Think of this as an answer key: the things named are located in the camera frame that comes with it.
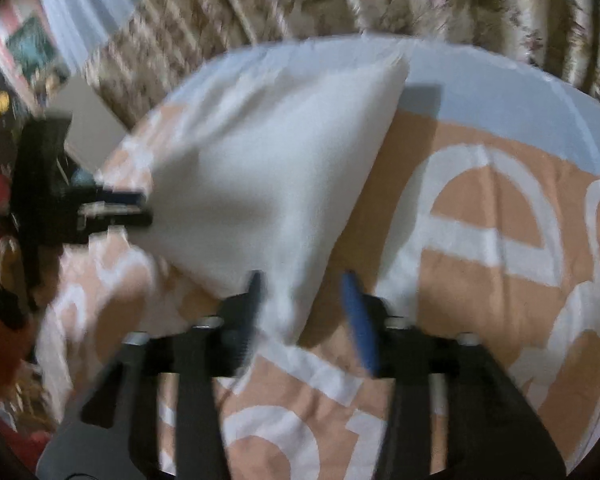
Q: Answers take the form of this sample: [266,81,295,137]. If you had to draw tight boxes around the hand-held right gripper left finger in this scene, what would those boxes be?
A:
[36,270,265,480]

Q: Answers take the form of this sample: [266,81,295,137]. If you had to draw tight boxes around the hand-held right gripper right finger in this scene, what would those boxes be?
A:
[341,270,567,480]

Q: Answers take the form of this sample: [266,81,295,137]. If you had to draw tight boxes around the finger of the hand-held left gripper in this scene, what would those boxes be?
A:
[72,186,150,207]
[77,205,155,236]

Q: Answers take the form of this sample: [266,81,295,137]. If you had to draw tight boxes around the white knit sweater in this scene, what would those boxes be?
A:
[94,52,412,347]

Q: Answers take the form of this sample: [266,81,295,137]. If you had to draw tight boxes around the white cabinet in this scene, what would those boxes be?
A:
[47,77,130,173]

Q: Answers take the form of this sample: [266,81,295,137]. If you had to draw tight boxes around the orange and blue printed blanket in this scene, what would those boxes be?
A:
[34,35,600,480]

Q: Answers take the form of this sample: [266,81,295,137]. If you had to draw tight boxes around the light blue sheer curtain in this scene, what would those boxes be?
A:
[35,0,181,73]

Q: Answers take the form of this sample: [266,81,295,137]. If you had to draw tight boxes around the teal wall poster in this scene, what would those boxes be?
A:
[4,15,72,93]

